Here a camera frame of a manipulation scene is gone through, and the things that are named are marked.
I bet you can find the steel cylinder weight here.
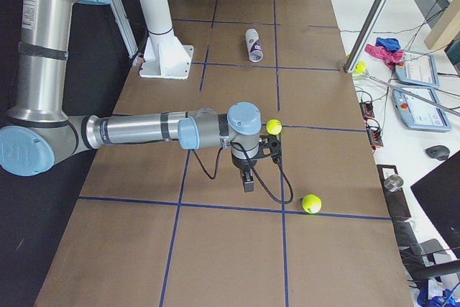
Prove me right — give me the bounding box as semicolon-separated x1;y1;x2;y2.
383;174;404;192

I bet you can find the upper teach pendant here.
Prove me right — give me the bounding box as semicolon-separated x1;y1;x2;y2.
395;50;440;88

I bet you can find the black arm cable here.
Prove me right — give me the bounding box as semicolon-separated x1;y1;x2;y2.
190;141;295;203

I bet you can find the white tennis ball can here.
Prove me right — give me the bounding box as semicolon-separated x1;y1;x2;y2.
245;28;264;63

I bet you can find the aluminium frame post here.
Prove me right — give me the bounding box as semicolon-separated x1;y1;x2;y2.
344;0;388;73

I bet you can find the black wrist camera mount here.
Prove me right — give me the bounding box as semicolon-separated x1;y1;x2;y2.
257;134;282;165

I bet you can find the white mounting pedestal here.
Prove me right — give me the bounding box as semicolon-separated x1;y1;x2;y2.
139;0;194;80

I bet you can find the black office chair armrest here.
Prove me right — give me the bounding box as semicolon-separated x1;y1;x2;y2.
411;260;460;280

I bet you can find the black monitor corner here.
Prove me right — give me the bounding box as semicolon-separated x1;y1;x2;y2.
411;152;459;257

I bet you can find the lower teach pendant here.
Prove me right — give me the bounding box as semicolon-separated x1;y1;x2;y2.
392;86;451;132

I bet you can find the orange black connector block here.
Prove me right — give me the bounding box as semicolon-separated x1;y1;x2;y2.
359;101;374;119

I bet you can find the yellow tennis ball by post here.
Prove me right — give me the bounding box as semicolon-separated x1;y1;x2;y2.
354;61;367;75

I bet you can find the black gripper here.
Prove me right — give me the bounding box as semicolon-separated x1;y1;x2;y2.
231;155;257;193

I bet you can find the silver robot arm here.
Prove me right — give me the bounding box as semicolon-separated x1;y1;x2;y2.
1;0;262;192

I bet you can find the pink and blue cloth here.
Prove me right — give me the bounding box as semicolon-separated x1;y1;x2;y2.
364;37;405;70

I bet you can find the teach pendant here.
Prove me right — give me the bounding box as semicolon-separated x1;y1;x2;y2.
395;50;440;88
392;86;451;132

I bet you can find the yellow Roland Garros tennis ball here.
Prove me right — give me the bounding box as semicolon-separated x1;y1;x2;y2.
302;194;322;214

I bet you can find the black computer mouse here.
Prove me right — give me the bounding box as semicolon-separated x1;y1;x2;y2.
425;145;450;161

